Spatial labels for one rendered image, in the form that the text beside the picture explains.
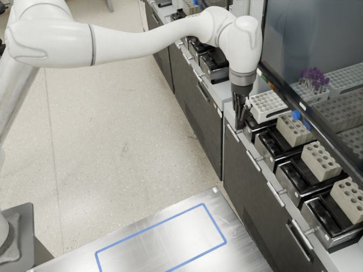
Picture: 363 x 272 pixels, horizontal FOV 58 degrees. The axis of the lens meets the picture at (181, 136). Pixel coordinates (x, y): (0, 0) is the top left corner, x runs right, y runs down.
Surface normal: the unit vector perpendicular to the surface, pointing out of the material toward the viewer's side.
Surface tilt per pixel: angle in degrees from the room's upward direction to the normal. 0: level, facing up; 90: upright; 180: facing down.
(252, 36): 77
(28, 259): 0
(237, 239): 0
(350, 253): 0
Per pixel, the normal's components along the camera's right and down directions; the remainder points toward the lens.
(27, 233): -0.08, -0.68
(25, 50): 0.09, 0.59
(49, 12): 0.30, -0.64
